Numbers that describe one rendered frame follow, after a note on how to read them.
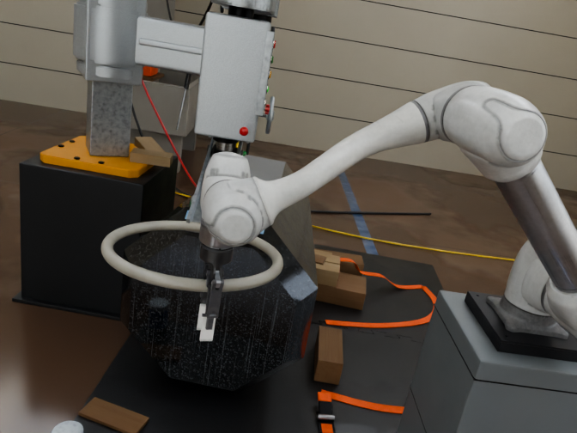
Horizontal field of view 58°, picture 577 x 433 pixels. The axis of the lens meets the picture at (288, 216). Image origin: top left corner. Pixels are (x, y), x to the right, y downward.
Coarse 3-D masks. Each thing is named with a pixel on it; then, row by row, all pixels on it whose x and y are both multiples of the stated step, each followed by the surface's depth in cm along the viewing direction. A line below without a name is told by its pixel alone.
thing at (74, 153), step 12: (60, 144) 263; (72, 144) 270; (84, 144) 273; (132, 144) 289; (48, 156) 246; (60, 156) 247; (72, 156) 250; (84, 156) 253; (96, 156) 257; (108, 156) 260; (120, 156) 263; (84, 168) 246; (96, 168) 246; (108, 168) 246; (120, 168) 246; (132, 168) 248; (144, 168) 256
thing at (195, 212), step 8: (240, 144) 205; (208, 152) 196; (240, 152) 203; (208, 160) 192; (200, 176) 182; (200, 184) 178; (200, 192) 181; (192, 200) 169; (192, 208) 166; (200, 208) 174; (192, 216) 168; (200, 216) 170
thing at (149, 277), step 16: (144, 224) 154; (160, 224) 157; (176, 224) 160; (192, 224) 162; (112, 240) 137; (256, 240) 157; (112, 256) 126; (272, 256) 146; (128, 272) 121; (144, 272) 120; (272, 272) 133; (176, 288) 119; (192, 288) 119; (224, 288) 121; (240, 288) 124
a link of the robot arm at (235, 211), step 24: (384, 120) 116; (408, 120) 114; (336, 144) 112; (360, 144) 113; (384, 144) 116; (408, 144) 118; (312, 168) 104; (336, 168) 107; (216, 192) 98; (240, 192) 96; (264, 192) 98; (288, 192) 100; (312, 192) 104; (216, 216) 93; (240, 216) 92; (264, 216) 98; (216, 240) 97; (240, 240) 94
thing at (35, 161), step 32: (32, 160) 248; (32, 192) 247; (64, 192) 245; (96, 192) 244; (128, 192) 243; (160, 192) 272; (32, 224) 252; (64, 224) 251; (96, 224) 250; (128, 224) 248; (32, 256) 258; (64, 256) 257; (96, 256) 256; (32, 288) 264; (64, 288) 263; (96, 288) 262
